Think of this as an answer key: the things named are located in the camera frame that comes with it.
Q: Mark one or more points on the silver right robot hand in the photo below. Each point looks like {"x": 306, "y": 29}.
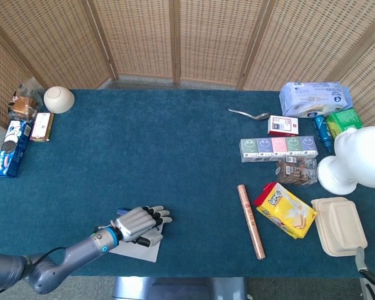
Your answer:
{"x": 360, "y": 259}

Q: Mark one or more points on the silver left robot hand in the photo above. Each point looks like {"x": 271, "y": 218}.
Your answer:
{"x": 134, "y": 223}

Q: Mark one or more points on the blue folding glasses case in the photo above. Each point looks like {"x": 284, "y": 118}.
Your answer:
{"x": 143, "y": 253}

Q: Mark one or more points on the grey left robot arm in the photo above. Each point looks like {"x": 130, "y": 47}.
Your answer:
{"x": 78, "y": 253}

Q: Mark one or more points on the beige takeaway food box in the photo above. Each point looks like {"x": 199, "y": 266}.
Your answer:
{"x": 339, "y": 225}

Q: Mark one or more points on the grey robot torso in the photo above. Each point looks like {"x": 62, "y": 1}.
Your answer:
{"x": 181, "y": 289}

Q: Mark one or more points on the teal table cloth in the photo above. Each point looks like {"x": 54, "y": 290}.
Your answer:
{"x": 187, "y": 156}

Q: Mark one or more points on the yellow Lipo snack bag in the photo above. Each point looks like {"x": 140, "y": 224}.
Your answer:
{"x": 287, "y": 212}

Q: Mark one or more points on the brown snack pack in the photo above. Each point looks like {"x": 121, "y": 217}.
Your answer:
{"x": 297, "y": 172}

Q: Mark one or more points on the white foam mannequin head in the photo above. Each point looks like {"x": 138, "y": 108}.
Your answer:
{"x": 359, "y": 150}

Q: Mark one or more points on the wrapped wooden rolling pin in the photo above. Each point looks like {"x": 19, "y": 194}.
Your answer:
{"x": 251, "y": 220}

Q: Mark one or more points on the small white gold box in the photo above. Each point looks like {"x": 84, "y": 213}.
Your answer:
{"x": 41, "y": 126}

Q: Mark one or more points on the blue bottle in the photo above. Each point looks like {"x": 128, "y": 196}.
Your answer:
{"x": 322, "y": 129}

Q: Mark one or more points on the pastel pocket tissue multipack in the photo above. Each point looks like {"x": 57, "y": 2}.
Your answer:
{"x": 278, "y": 147}

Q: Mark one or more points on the green snack bag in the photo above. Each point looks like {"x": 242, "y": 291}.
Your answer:
{"x": 343, "y": 120}

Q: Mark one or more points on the blue Oreo cookie box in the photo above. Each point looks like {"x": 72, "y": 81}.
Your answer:
{"x": 11, "y": 150}

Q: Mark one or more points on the cream upturned bowl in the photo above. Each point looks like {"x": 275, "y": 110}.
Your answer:
{"x": 58, "y": 100}

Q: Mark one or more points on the small red white box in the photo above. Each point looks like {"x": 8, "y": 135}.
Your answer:
{"x": 282, "y": 125}

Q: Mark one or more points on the clear bag of pastries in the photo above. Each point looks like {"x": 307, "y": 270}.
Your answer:
{"x": 24, "y": 104}

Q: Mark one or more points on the large pale blue tissue pack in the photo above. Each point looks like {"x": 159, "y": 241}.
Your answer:
{"x": 312, "y": 100}

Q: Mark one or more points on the metal spoon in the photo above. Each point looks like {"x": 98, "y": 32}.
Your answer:
{"x": 262, "y": 116}

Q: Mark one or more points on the woven bamboo folding screen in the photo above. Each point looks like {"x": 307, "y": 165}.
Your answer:
{"x": 143, "y": 37}

